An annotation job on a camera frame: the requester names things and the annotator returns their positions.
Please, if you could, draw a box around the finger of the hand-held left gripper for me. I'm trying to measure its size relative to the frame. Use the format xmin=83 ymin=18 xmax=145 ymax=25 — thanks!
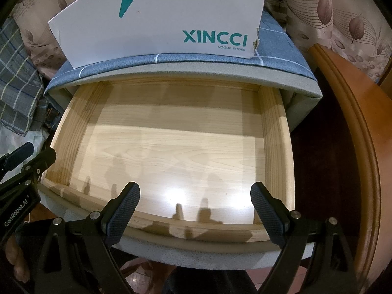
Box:
xmin=12 ymin=148 xmax=57 ymax=187
xmin=0 ymin=142 xmax=34 ymax=172

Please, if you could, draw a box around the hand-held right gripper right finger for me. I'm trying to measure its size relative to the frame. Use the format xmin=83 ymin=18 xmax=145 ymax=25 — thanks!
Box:
xmin=250 ymin=181 xmax=359 ymax=294

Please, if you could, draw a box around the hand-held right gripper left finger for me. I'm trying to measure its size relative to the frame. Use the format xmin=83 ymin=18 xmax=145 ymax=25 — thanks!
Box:
xmin=34 ymin=181 xmax=141 ymax=294

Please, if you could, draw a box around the grey-fronted wooden drawer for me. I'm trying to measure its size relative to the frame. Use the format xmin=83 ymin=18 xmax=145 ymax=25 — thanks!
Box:
xmin=40 ymin=78 xmax=316 ymax=270

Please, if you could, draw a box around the person's left hand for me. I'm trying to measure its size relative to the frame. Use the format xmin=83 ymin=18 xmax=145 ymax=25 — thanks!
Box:
xmin=4 ymin=236 xmax=29 ymax=284

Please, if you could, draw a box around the white plastic bag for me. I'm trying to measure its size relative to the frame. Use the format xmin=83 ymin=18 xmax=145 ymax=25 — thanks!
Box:
xmin=0 ymin=122 xmax=49 ymax=157

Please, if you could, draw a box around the grey plaid blanket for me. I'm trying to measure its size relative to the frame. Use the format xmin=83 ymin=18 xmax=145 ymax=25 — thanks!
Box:
xmin=0 ymin=17 xmax=51 ymax=132

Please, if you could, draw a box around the blue checked cloth cover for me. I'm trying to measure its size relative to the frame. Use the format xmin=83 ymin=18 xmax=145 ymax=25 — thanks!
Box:
xmin=44 ymin=9 xmax=316 ymax=91

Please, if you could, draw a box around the white shoe box teal mark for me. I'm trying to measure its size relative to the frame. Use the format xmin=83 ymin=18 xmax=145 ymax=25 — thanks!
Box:
xmin=47 ymin=0 xmax=267 ymax=69

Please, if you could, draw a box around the leaf-print beige curtain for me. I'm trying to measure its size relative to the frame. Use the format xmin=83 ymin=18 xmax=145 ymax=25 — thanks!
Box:
xmin=9 ymin=0 xmax=392 ymax=83

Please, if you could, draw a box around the wooden bed frame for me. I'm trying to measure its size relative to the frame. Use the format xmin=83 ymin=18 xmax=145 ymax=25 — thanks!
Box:
xmin=309 ymin=44 xmax=392 ymax=282

